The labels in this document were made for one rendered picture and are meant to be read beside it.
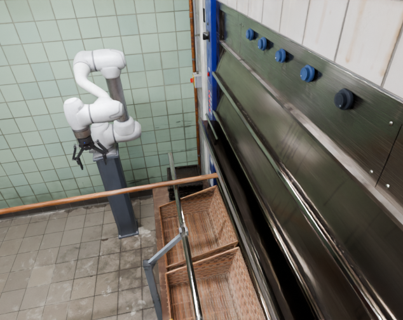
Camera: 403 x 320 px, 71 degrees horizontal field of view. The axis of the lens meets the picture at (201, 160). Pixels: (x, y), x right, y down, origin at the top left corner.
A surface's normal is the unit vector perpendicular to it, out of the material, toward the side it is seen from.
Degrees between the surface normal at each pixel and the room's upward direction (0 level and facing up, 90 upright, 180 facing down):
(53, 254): 0
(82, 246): 0
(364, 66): 90
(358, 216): 70
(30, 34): 90
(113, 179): 90
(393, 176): 92
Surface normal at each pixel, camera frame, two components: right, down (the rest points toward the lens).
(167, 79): 0.18, 0.58
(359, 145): -0.98, 0.14
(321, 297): -0.93, -0.14
